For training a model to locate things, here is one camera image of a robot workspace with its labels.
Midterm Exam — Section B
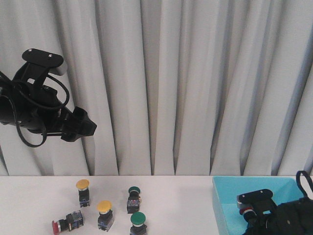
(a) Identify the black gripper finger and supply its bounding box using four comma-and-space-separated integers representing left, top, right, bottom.
60, 106, 97, 142

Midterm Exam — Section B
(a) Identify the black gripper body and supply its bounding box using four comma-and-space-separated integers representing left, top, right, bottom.
244, 203, 313, 235
14, 83, 69, 137

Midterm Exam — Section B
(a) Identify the red push button front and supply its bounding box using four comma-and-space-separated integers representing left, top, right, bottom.
240, 207, 256, 216

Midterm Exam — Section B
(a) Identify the red push button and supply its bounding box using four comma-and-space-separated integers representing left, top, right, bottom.
240, 207, 256, 216
51, 210, 84, 235

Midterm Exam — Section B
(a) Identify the yellow push button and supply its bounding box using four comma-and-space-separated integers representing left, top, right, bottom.
76, 179, 90, 208
97, 200, 114, 232

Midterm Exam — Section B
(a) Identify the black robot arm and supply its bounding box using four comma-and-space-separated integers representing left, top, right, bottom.
0, 73, 97, 147

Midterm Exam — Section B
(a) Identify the light blue plastic box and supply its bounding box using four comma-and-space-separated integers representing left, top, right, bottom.
213, 171, 313, 235

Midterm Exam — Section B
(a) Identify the green push button far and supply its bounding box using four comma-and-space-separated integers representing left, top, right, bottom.
127, 186, 141, 214

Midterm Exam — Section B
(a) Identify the green push button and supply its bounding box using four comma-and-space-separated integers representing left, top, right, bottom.
127, 186, 141, 214
130, 211, 147, 235

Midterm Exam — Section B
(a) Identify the red push button lying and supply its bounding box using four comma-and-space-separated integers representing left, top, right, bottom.
51, 210, 84, 235

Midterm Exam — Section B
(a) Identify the grey pleated curtain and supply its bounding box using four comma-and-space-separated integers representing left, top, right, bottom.
0, 0, 313, 176

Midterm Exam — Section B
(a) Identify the green push button near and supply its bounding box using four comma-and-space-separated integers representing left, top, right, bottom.
130, 211, 147, 235

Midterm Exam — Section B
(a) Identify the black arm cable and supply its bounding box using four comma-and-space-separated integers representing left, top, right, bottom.
295, 170, 313, 200
0, 70, 70, 148

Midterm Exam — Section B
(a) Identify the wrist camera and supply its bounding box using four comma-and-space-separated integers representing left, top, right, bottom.
237, 189, 277, 215
13, 48, 67, 88

